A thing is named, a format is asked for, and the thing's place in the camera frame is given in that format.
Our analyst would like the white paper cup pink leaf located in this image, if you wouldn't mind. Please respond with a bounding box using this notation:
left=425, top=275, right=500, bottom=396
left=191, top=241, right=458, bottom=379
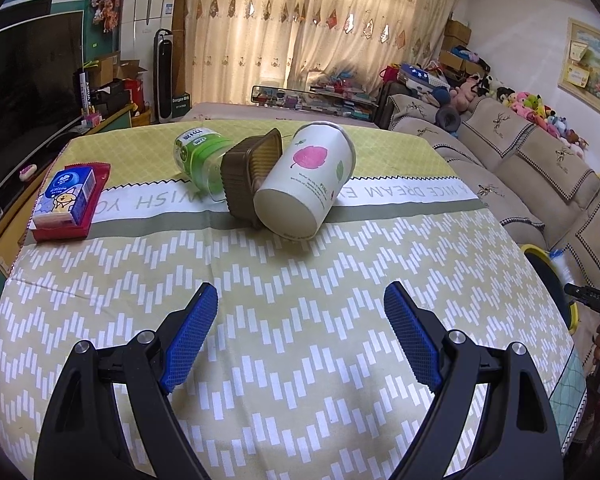
left=253, top=120, right=356, bottom=240

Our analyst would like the green checked cloth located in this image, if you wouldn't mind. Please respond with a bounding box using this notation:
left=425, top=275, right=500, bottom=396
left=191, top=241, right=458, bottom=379
left=549, top=347, right=589, bottom=444

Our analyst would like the stack of cardboard boxes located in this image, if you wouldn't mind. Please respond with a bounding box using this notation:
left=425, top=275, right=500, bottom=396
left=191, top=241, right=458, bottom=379
left=439, top=19, right=492, bottom=74

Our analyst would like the star printed bag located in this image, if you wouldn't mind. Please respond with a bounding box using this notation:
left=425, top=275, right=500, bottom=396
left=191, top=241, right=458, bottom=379
left=397, top=63, right=432, bottom=92

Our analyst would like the black television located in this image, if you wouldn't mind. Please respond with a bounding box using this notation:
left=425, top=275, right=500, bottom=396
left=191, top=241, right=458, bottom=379
left=0, top=9, right=85, bottom=172

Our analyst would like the pile of plush toys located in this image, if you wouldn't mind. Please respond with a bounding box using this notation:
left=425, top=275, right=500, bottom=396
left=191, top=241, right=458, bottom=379
left=449, top=72, right=589, bottom=149

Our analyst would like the beige sofa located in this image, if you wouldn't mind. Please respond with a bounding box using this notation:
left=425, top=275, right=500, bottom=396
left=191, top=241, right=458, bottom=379
left=374, top=91, right=600, bottom=312

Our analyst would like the framed wall picture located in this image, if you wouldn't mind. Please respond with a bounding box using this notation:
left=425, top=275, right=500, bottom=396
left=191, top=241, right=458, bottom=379
left=558, top=17, right=600, bottom=129

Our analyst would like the low glass table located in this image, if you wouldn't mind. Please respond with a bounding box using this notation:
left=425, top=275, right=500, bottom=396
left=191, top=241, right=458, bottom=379
left=249, top=84, right=382, bottom=122

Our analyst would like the dark labelled box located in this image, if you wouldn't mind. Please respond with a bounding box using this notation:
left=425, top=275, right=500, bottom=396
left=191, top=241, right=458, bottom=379
left=172, top=90, right=195, bottom=122

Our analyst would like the open cardboard box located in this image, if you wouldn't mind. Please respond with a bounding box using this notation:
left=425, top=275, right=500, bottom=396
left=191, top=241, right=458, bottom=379
left=87, top=52, right=121, bottom=87
left=117, top=59, right=149, bottom=82

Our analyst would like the black white tower fan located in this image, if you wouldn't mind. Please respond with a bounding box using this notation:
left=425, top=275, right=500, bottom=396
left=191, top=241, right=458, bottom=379
left=153, top=28, right=175, bottom=124

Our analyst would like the white standing air conditioner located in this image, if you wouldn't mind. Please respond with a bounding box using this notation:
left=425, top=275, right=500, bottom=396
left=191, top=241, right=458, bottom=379
left=118, top=0, right=184, bottom=112

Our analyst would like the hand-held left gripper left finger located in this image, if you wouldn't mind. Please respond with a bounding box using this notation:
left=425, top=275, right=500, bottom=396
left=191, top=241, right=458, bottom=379
left=33, top=282, right=219, bottom=480

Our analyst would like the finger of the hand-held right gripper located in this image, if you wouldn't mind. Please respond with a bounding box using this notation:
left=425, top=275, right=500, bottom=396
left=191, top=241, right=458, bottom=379
left=563, top=283, right=600, bottom=319

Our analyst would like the black bin yellow rim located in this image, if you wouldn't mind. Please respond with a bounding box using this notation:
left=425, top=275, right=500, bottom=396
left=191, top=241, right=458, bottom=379
left=521, top=243, right=581, bottom=336

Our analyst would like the blue tissue pack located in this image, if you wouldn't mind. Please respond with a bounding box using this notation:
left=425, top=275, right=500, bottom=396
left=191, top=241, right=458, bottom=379
left=32, top=168, right=97, bottom=226

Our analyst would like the green clear plastic bottle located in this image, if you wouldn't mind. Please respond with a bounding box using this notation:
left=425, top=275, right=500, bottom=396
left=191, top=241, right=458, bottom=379
left=172, top=127, right=236, bottom=201

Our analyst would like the brown plastic tray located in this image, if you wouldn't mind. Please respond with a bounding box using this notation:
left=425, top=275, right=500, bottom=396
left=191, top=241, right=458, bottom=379
left=219, top=128, right=284, bottom=231

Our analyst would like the artificial flower bunch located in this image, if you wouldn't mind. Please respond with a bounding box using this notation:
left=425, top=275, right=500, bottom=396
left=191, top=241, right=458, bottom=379
left=90, top=0, right=126, bottom=34

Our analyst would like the tall white box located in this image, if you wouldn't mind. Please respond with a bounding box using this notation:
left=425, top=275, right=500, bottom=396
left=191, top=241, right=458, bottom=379
left=77, top=70, right=94, bottom=116

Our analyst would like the beige patterned curtain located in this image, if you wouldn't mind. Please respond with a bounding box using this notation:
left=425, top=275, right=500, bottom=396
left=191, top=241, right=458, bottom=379
left=287, top=0, right=462, bottom=92
left=182, top=0, right=332, bottom=107

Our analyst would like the red tray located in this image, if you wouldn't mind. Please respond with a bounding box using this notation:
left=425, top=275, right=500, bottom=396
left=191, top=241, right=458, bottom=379
left=31, top=162, right=112, bottom=245

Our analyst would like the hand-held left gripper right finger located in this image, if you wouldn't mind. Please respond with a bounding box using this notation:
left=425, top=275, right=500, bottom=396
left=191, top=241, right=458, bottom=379
left=383, top=281, right=565, bottom=480

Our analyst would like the black box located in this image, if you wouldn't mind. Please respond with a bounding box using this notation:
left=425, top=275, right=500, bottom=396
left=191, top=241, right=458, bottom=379
left=92, top=83, right=131, bottom=114

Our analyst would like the grey round cushion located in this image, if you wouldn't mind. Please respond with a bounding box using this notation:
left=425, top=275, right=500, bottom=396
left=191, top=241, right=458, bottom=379
left=437, top=104, right=462, bottom=132

